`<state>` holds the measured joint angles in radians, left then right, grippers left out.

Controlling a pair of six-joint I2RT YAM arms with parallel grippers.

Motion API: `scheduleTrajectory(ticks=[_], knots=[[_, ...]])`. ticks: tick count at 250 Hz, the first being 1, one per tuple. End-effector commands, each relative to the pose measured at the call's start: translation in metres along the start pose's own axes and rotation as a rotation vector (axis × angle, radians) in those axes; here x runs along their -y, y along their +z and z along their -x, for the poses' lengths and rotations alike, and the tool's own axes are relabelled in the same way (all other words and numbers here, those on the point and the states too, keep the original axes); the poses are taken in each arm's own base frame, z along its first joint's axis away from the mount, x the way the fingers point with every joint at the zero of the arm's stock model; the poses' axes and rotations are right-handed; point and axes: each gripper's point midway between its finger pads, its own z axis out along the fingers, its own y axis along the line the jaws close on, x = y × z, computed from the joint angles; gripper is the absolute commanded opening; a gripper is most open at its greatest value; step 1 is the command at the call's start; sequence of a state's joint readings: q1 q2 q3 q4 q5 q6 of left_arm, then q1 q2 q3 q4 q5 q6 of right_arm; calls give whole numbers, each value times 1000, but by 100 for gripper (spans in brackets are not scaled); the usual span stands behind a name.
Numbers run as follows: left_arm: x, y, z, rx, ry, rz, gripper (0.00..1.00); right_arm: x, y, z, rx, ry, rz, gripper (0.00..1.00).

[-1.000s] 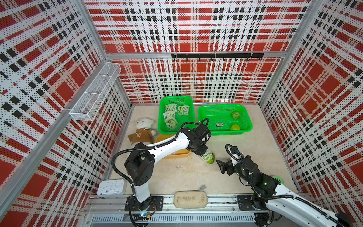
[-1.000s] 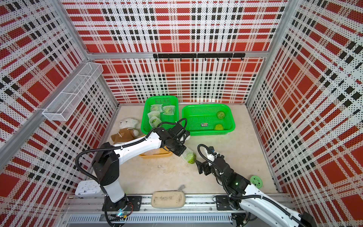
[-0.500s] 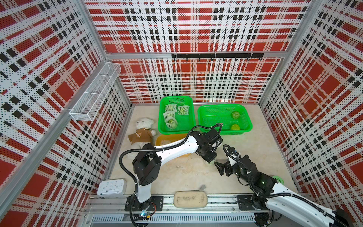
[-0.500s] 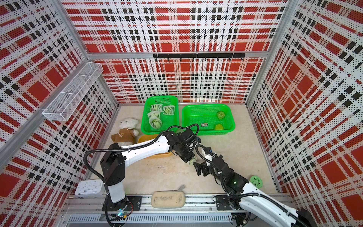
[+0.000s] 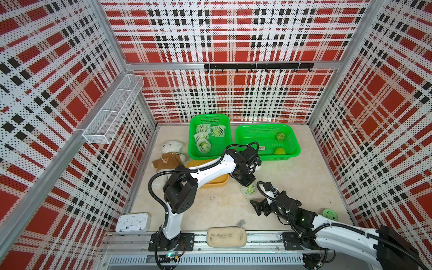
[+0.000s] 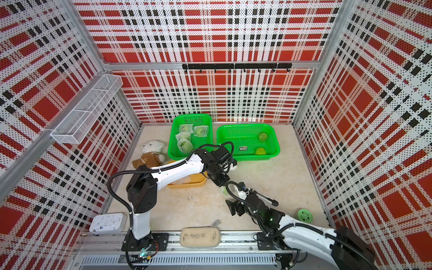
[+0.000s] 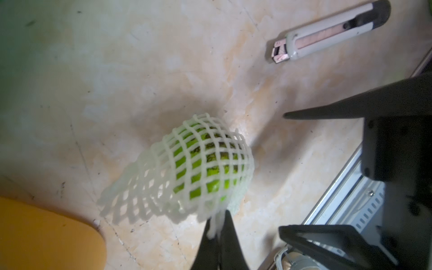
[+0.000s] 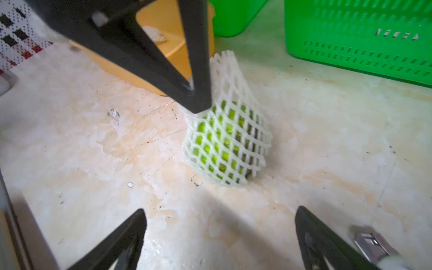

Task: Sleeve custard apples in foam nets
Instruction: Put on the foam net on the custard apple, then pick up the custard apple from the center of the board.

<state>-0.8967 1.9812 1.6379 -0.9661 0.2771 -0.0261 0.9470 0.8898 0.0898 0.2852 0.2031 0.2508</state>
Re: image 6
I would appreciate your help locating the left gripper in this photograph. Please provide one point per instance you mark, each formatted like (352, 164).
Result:
(225, 179)

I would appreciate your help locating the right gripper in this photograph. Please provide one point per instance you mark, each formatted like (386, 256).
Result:
(237, 205)

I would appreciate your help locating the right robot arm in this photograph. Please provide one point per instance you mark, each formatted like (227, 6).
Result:
(340, 247)

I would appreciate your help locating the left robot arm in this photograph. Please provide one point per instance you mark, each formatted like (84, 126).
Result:
(142, 194)

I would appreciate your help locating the black pen tool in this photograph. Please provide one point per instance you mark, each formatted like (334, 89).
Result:
(273, 202)

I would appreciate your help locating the yellow plastic bowl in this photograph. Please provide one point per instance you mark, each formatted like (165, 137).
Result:
(191, 181)

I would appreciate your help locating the green tape roll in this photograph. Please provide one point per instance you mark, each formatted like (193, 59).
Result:
(305, 216)

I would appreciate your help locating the green basket with fruit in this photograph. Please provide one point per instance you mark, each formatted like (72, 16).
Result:
(252, 142)

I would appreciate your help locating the empty green plastic basket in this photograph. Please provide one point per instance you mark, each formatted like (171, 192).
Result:
(189, 132)

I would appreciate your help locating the white teddy bear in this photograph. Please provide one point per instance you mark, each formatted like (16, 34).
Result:
(152, 155)

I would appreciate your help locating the beige sponge block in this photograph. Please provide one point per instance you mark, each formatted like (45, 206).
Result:
(200, 237)

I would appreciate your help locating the white power strip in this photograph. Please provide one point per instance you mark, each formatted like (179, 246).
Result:
(108, 223)

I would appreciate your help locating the black hook rail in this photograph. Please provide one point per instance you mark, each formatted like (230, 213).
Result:
(241, 66)

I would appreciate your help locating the clear wall shelf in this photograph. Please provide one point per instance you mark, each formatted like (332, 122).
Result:
(77, 124)

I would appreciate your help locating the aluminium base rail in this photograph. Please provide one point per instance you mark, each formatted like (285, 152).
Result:
(201, 248)

